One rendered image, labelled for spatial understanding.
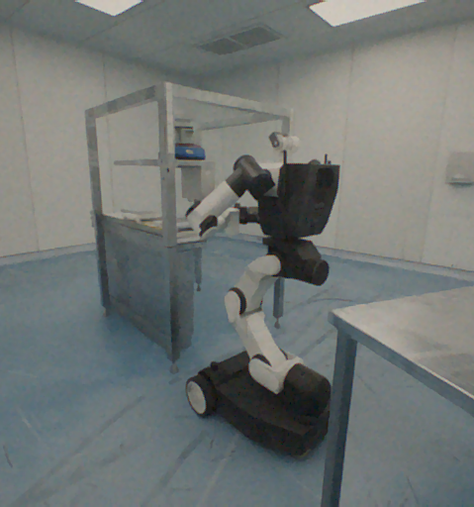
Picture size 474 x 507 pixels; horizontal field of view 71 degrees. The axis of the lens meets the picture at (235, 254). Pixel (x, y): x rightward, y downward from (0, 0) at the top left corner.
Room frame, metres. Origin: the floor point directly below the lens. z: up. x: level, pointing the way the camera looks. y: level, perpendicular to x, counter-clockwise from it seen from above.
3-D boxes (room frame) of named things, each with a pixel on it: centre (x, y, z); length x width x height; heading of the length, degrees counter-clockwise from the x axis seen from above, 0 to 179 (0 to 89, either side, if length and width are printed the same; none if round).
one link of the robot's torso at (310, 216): (1.43, -0.24, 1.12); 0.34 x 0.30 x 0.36; 132
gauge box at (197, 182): (2.15, 0.25, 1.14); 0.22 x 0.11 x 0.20; 42
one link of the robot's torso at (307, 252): (1.41, -0.26, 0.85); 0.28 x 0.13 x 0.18; 42
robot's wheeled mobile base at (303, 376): (1.49, -0.19, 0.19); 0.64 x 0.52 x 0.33; 42
